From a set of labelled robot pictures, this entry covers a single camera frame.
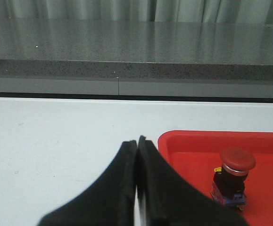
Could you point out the grey stone counter ledge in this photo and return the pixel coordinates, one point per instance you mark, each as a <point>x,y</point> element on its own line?
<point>84,59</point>

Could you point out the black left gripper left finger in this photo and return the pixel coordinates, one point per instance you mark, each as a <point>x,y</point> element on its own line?
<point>109,201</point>

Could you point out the red mushroom push button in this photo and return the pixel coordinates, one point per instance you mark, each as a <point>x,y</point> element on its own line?
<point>228,186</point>

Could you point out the white pleated curtain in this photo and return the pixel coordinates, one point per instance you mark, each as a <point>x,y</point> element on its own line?
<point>202,11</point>

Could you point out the red plastic tray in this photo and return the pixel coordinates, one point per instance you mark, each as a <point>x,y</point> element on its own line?
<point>196,154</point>

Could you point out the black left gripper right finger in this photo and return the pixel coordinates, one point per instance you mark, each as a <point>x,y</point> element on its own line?
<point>166,199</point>

